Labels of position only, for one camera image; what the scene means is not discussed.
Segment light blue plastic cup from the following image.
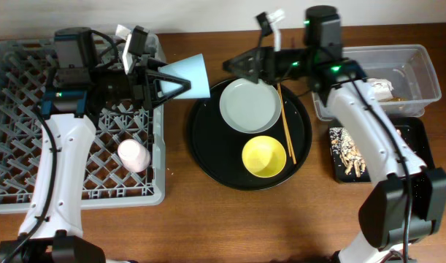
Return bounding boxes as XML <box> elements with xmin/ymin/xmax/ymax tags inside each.
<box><xmin>158</xmin><ymin>53</ymin><xmax>210</xmax><ymax>99</ymax></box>

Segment pink plastic cup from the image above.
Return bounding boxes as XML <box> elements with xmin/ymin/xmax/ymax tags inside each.
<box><xmin>118</xmin><ymin>139</ymin><xmax>151</xmax><ymax>172</ymax></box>

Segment yellow plastic bowl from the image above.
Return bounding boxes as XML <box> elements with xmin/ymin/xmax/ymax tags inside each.
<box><xmin>242</xmin><ymin>135</ymin><xmax>287</xmax><ymax>178</ymax></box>

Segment white paper napkin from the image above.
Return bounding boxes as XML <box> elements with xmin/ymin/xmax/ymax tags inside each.
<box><xmin>367</xmin><ymin>78</ymin><xmax>393</xmax><ymax>102</ymax></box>

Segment food scraps rice and peanuts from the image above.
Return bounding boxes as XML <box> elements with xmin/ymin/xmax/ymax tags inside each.
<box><xmin>329</xmin><ymin>127</ymin><xmax>366</xmax><ymax>178</ymax></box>

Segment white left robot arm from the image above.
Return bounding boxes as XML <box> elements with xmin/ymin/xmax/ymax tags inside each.
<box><xmin>0</xmin><ymin>26</ymin><xmax>191</xmax><ymax>262</ymax></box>

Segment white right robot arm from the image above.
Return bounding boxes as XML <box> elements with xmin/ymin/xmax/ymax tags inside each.
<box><xmin>223</xmin><ymin>5</ymin><xmax>446</xmax><ymax>262</ymax></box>

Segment grey plastic dishwasher rack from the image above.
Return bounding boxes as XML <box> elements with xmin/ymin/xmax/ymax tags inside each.
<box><xmin>0</xmin><ymin>39</ymin><xmax>166</xmax><ymax>215</ymax></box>

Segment clear plastic waste bin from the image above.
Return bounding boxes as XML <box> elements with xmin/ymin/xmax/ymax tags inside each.
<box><xmin>312</xmin><ymin>44</ymin><xmax>442</xmax><ymax>122</ymax></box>

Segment black rectangular food-waste tray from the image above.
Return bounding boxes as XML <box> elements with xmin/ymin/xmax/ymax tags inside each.
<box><xmin>328</xmin><ymin>117</ymin><xmax>435</xmax><ymax>183</ymax></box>

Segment wooden chopstick left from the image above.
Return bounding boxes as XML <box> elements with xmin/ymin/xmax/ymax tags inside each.
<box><xmin>277</xmin><ymin>83</ymin><xmax>293</xmax><ymax>158</ymax></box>

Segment wooden chopstick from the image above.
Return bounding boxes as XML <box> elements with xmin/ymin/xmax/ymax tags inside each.
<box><xmin>277</xmin><ymin>83</ymin><xmax>293</xmax><ymax>158</ymax></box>
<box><xmin>277</xmin><ymin>86</ymin><xmax>297</xmax><ymax>164</ymax></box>

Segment wooden chopstick right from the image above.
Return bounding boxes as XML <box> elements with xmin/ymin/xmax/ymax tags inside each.
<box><xmin>277</xmin><ymin>86</ymin><xmax>297</xmax><ymax>164</ymax></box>

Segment grey round plate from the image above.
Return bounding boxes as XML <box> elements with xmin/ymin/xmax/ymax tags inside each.
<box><xmin>219</xmin><ymin>79</ymin><xmax>282</xmax><ymax>134</ymax></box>

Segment round black serving tray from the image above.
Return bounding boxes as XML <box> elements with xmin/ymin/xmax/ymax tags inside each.
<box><xmin>186</xmin><ymin>77</ymin><xmax>312</xmax><ymax>191</ymax></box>

